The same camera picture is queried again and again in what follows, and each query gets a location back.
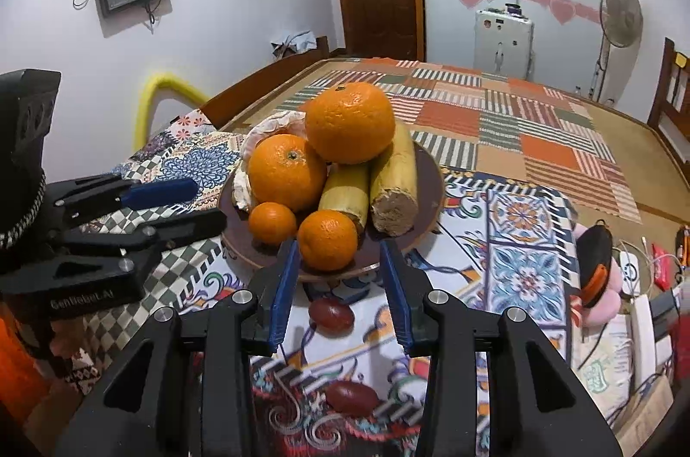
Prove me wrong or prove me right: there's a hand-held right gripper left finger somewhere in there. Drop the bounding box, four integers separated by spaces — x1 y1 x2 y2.
51 238 303 457

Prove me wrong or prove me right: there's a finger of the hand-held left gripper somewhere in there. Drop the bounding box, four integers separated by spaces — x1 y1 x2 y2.
54 175 200 224
59 208 228 255

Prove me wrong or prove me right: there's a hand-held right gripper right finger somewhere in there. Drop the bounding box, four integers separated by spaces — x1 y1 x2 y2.
379 238 624 457

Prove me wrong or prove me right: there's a red jujube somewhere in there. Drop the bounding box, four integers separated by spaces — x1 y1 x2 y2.
308 298 355 333
325 380 381 418

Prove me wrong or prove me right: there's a peeled pomelo segment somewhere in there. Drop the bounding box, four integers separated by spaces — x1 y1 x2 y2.
232 163 254 213
240 110 311 161

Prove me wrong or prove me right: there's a small tangerine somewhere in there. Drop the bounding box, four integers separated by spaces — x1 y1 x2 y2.
248 202 298 245
298 210 359 272

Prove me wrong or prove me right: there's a purple plate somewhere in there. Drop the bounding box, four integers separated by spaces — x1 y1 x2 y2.
218 139 446 283

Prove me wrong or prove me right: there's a yellow sugarcane piece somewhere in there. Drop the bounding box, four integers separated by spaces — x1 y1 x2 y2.
318 163 372 235
369 123 420 237

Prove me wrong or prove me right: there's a large orange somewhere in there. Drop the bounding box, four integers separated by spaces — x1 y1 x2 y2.
304 82 397 165
248 134 329 213

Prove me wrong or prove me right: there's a yellow foam tube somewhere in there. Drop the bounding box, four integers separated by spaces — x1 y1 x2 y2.
133 72 212 152

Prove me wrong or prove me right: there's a colourful printed blanket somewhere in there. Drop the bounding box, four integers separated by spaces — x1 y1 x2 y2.
65 106 580 457

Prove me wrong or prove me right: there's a striped patchwork blanket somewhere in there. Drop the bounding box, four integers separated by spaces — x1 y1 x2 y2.
274 57 643 224

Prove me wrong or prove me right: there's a pile of clothes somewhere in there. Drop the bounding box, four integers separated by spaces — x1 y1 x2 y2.
271 29 317 59

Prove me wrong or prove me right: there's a black and orange device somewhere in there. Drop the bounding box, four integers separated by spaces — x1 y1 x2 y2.
578 225 615 310

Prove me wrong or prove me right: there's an orange cloth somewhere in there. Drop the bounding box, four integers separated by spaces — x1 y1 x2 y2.
0 316 50 428

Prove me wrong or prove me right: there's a white charger device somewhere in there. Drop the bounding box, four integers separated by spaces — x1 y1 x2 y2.
616 247 654 297

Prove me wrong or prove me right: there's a white box appliance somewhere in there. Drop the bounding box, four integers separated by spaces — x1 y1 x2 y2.
474 6 536 78

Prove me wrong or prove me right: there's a standing electric fan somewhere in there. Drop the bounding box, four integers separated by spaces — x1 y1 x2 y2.
590 0 644 103

